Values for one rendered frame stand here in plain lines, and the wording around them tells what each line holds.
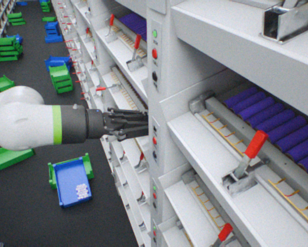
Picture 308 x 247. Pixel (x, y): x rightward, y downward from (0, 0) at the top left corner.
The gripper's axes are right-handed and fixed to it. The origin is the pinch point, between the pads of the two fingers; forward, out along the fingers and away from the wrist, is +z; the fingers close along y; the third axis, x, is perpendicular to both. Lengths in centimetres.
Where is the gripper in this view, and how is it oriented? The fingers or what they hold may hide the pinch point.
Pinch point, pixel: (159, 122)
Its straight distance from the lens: 66.3
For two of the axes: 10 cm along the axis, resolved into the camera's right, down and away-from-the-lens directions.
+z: 9.0, -0.4, 4.3
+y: 3.7, 5.6, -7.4
